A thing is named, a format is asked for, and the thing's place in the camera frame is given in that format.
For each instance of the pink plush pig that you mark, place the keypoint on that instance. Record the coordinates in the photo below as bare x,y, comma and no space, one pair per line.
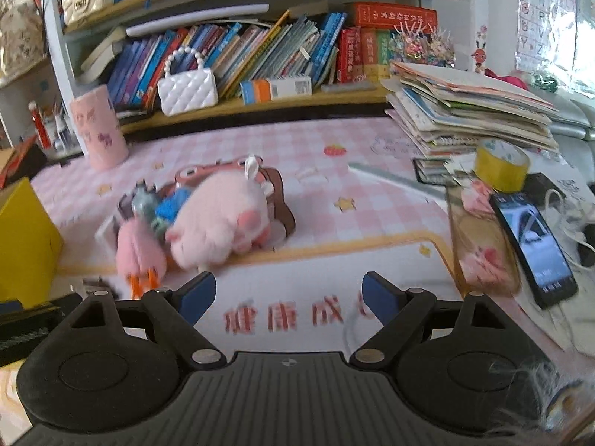
218,223

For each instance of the small pink plush chick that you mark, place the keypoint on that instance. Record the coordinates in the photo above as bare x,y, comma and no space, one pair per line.
139,251

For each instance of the black smartphone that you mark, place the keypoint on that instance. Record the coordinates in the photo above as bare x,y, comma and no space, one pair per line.
534,246

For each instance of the grey pencil case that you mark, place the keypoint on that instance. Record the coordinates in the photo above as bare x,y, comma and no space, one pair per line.
348,87

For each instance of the colourful sparkly hair ornaments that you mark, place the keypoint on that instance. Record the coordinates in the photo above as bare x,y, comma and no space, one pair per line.
420,46

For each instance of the orange white blue carton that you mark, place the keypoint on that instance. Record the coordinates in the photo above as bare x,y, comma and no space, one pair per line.
274,89

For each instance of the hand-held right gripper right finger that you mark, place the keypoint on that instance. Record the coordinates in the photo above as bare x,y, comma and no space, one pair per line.
379,297

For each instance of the alphabet wall poster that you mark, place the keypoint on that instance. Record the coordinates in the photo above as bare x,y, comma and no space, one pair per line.
544,14

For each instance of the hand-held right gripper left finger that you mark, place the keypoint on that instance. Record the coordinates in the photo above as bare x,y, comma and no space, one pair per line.
197,295

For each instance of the pink cylindrical pen holder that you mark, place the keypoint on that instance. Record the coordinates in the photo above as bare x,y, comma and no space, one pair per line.
100,130

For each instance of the yellow tape roll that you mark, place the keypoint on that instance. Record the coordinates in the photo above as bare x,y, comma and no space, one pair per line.
499,169

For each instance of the grey-green toy figure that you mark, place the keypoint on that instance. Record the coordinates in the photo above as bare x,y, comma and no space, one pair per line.
143,204

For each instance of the stack of papers and booklets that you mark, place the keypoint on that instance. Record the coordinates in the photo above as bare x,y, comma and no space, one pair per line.
474,107

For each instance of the clear amber plastic case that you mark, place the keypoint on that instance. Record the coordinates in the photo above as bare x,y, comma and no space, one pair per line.
479,246

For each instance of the small blue toy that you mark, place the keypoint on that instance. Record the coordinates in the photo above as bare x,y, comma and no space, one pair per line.
171,209

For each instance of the red boxed book set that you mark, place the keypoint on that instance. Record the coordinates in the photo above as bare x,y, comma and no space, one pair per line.
390,16

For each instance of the clear plastic ruler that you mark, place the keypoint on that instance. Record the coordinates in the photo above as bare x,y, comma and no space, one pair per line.
395,179

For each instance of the yellow cardboard box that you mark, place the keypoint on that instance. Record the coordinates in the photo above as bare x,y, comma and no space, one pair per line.
25,246

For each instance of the pots of pens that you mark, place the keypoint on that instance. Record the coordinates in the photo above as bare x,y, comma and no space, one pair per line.
51,130

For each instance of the white rolled paper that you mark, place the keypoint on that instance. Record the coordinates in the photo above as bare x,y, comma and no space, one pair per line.
195,17

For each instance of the gold printed foil bag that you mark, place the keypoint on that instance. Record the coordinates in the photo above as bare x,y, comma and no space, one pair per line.
18,37

